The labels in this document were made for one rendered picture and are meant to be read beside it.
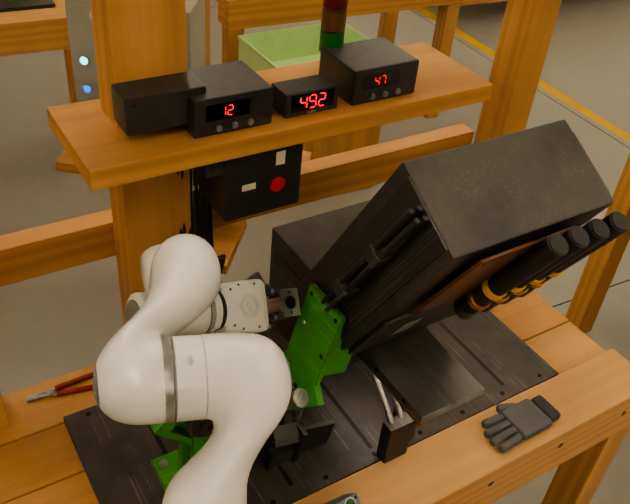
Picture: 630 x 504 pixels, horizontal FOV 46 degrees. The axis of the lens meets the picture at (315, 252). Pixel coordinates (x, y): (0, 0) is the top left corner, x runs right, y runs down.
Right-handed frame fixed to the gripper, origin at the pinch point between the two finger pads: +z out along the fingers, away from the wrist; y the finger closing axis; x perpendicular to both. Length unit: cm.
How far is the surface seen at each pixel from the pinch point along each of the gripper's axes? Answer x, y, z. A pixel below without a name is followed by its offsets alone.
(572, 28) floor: 199, 229, 495
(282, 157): -7.5, 27.8, -0.6
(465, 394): -20.7, -22.3, 26.3
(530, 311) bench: 4, -8, 88
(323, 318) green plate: -7.9, -4.1, 3.8
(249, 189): -2.2, 22.6, -5.7
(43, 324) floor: 192, 14, 20
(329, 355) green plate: -7.3, -11.2, 4.5
